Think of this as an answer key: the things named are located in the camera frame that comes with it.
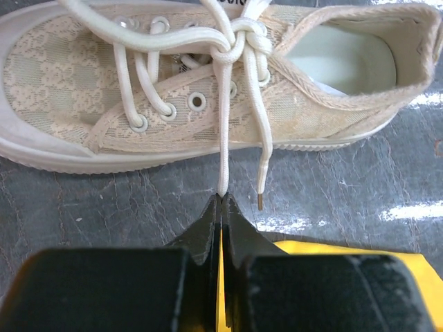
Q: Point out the yellow shorts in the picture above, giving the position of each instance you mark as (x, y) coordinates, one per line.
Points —
(428, 281)

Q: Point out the beige lace sneaker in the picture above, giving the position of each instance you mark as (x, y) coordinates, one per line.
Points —
(338, 74)

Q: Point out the grey table mat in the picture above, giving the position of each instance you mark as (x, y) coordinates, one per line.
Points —
(381, 193)

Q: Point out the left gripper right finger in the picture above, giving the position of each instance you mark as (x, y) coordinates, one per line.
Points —
(257, 287)

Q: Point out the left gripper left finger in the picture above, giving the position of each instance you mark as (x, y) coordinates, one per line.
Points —
(195, 307)

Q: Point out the white shoelace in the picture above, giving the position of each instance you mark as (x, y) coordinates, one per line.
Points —
(243, 38)

